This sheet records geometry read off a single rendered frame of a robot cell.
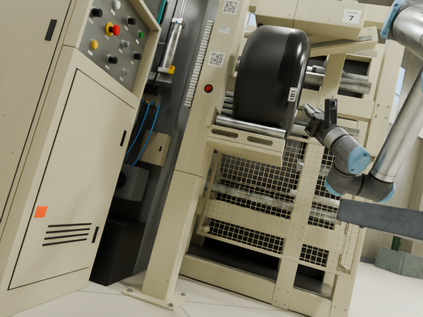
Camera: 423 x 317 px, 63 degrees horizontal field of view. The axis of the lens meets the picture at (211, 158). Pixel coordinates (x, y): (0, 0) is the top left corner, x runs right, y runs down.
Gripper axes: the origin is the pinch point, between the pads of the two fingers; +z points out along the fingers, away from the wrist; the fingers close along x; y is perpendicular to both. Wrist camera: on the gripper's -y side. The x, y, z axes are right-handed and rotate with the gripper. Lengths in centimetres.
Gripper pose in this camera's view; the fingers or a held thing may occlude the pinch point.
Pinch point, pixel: (305, 104)
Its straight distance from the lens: 151.8
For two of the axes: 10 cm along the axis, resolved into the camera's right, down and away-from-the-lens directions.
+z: -3.7, -6.3, 6.8
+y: -2.2, 7.7, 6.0
